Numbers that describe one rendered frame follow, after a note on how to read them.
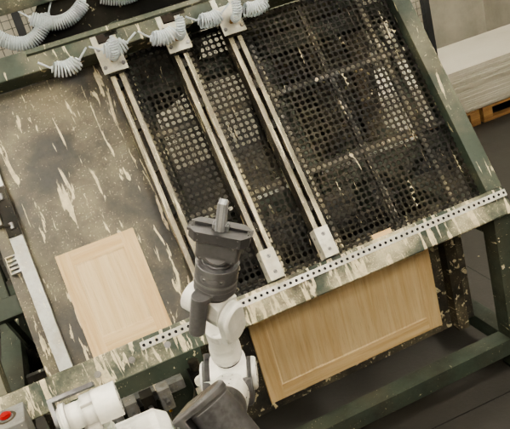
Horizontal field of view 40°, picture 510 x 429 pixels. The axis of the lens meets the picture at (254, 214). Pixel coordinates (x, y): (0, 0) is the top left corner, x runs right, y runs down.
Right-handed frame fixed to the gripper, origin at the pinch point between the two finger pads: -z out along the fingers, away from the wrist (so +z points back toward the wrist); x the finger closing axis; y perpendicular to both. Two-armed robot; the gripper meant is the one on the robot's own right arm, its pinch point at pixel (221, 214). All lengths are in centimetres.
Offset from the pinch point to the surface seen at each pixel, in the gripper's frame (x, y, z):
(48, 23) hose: 116, 181, 38
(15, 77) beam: 106, 128, 41
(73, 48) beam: 88, 143, 32
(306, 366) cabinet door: -25, 119, 152
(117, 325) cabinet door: 48, 79, 112
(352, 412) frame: -48, 105, 160
